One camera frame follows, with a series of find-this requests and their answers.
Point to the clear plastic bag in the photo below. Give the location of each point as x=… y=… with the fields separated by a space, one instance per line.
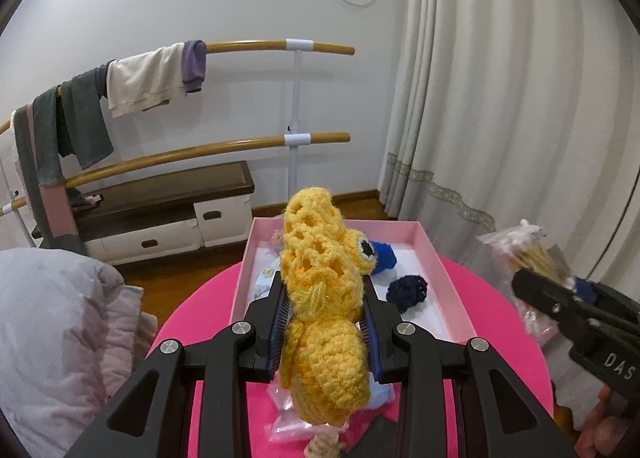
x=285 y=418

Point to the beige crochet piece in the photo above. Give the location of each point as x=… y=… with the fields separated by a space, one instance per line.
x=322 y=447

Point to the dark grey towel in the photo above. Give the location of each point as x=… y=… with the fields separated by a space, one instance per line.
x=85 y=123

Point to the purple garment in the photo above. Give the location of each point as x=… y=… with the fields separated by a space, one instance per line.
x=194 y=66

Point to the grey quilt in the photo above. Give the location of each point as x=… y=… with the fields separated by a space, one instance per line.
x=60 y=338

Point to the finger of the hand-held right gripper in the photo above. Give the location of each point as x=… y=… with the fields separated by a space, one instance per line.
x=542 y=294
x=585 y=289

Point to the light blue cloth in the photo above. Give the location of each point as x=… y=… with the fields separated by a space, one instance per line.
x=384 y=393

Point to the cream curtain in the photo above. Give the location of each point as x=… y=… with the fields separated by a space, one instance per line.
x=500 y=88

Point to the wooden barre rack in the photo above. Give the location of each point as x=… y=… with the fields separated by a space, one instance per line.
x=295 y=138

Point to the low cabinet with dark top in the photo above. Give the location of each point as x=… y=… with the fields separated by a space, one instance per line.
x=165 y=198

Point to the pink cardboard box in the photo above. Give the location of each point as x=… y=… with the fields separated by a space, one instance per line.
x=430 y=263

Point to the blue crochet toy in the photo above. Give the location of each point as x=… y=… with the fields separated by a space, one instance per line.
x=384 y=258

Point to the pink and grey scarf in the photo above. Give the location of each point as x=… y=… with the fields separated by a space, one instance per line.
x=55 y=213

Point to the purple organza gift bag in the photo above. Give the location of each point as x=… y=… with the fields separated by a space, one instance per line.
x=537 y=258

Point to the small pink item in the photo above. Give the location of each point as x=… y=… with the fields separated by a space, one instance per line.
x=94 y=199

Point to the printed white cloth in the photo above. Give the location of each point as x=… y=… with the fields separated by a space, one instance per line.
x=265 y=280

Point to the white garment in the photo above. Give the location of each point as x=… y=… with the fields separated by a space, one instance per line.
x=142 y=81

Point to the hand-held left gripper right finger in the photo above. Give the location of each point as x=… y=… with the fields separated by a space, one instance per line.
x=372 y=338

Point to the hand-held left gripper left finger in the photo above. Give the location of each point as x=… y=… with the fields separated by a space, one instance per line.
x=277 y=333

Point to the person's right hand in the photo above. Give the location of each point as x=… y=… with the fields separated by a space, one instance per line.
x=605 y=425

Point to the navy crochet piece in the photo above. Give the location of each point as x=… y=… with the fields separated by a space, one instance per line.
x=407 y=292

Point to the yellow crochet toy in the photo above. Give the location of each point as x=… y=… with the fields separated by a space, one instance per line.
x=320 y=288

